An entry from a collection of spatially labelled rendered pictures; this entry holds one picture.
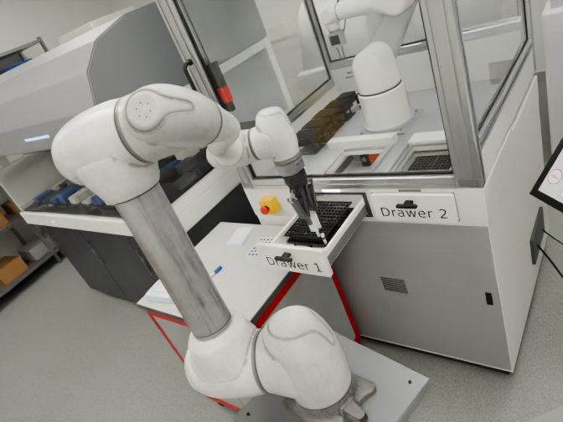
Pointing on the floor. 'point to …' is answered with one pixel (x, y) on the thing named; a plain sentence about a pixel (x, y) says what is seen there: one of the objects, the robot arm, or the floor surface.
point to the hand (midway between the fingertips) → (312, 221)
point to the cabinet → (451, 274)
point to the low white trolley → (254, 292)
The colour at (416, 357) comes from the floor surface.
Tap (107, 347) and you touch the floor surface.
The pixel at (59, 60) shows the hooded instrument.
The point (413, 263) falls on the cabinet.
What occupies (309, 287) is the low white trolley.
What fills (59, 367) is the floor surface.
